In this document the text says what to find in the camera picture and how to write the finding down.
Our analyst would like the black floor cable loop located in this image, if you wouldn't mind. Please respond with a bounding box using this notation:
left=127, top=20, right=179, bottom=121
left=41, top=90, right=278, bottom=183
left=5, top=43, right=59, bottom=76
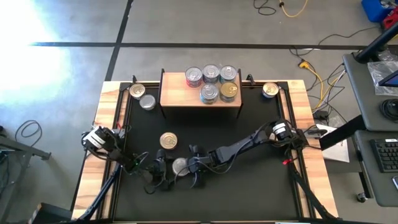
left=14, top=119, right=43, bottom=147
left=253, top=0, right=277, bottom=16

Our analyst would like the teal yellowfin tuna can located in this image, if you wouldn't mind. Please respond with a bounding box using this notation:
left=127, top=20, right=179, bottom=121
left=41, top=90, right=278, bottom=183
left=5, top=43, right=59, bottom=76
left=200, top=83, right=220, bottom=102

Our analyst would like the pale green tuna can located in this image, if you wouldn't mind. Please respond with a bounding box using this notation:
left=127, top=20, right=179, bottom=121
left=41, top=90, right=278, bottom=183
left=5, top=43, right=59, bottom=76
left=220, top=81, right=239, bottom=101

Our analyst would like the green Bumble Bee tuna can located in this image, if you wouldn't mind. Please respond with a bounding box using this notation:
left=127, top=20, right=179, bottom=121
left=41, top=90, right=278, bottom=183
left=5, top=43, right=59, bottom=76
left=172, top=157, right=191, bottom=177
left=139, top=94, right=157, bottom=111

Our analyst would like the black diagonal desk beam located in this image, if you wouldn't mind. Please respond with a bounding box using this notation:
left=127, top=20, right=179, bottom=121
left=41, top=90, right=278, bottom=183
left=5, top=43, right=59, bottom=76
left=318, top=114, right=366, bottom=152

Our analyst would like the yellow floor cable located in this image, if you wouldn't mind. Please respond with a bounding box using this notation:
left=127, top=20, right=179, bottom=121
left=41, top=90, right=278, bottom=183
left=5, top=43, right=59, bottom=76
left=279, top=0, right=309, bottom=19

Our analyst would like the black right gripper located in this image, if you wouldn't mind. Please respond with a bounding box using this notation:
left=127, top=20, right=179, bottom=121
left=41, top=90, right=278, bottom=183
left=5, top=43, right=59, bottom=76
left=185, top=149, right=223, bottom=189

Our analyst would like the white blue gold-top can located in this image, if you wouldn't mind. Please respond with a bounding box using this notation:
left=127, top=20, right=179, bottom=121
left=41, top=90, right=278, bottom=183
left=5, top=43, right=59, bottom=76
left=261, top=82, right=280, bottom=99

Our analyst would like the red crate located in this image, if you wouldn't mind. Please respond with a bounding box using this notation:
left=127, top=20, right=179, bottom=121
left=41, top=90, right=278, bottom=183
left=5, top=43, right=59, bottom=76
left=382, top=9, right=398, bottom=30

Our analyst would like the black power adapter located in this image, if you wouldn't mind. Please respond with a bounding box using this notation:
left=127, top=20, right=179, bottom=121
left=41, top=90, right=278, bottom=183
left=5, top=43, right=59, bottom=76
left=312, top=110, right=331, bottom=121

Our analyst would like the blue bin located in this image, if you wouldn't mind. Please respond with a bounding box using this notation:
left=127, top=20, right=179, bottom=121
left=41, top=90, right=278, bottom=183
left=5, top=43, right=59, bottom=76
left=361, top=0, right=393, bottom=23

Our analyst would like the black aluminium table frame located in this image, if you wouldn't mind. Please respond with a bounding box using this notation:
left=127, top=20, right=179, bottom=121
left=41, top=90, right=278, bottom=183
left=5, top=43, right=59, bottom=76
left=70, top=74, right=340, bottom=224

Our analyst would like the black keyboard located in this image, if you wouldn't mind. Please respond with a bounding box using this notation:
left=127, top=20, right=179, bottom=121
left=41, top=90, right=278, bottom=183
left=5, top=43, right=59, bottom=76
left=369, top=138, right=398, bottom=174

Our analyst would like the dark blue tuna can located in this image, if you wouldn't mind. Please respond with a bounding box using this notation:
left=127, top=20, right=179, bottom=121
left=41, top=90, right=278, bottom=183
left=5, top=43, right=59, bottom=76
left=220, top=65, right=238, bottom=84
left=202, top=63, right=221, bottom=84

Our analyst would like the white paper sheet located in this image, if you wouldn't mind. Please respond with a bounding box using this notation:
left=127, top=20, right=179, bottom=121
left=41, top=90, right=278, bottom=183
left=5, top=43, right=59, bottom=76
left=315, top=123, right=351, bottom=163

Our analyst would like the black box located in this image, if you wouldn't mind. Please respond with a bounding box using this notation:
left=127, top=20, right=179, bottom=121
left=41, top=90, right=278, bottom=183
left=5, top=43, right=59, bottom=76
left=30, top=202, right=74, bottom=224

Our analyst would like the tablet with blue screen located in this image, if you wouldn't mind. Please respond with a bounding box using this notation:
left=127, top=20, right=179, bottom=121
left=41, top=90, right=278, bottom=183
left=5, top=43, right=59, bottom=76
left=377, top=68, right=398, bottom=88

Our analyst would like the clear plastic bag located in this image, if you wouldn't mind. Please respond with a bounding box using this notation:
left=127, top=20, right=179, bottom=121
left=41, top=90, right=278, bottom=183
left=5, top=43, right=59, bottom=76
left=366, top=60, right=398, bottom=96

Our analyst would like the black cable bundle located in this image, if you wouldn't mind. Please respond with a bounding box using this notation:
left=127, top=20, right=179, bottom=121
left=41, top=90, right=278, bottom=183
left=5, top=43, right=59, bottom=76
left=326, top=61, right=346, bottom=96

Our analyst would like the black monitor pole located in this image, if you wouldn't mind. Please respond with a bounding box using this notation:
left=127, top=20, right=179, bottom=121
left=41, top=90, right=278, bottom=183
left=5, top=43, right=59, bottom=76
left=355, top=23, right=398, bottom=64

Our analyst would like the grey metal cart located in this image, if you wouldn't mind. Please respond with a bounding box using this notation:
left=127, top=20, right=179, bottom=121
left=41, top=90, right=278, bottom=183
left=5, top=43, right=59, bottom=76
left=0, top=126, right=52, bottom=218

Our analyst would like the yellow extension cord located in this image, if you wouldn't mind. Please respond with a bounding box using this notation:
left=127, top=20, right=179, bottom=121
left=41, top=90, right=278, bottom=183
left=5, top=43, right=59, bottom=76
left=298, top=60, right=326, bottom=83

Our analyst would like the grey desk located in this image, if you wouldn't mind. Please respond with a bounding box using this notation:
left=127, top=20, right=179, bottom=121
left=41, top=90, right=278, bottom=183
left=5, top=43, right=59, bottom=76
left=343, top=46, right=398, bottom=131
left=354, top=129, right=398, bottom=208

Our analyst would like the gold-top tuna can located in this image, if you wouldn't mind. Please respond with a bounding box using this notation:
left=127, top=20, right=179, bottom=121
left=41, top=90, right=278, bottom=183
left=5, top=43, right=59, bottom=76
left=159, top=131, right=178, bottom=151
left=128, top=83, right=146, bottom=100

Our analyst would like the coiled black cable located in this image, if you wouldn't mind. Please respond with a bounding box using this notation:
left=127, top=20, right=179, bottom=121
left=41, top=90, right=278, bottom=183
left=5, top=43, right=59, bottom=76
left=379, top=98, right=398, bottom=124

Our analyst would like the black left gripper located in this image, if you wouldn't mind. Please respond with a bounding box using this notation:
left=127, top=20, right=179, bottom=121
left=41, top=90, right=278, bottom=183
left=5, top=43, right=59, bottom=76
left=146, top=156, right=175, bottom=192

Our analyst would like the long black floor cable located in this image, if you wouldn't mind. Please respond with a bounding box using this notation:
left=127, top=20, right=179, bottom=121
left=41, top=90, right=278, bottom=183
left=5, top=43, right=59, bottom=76
left=317, top=26, right=380, bottom=46

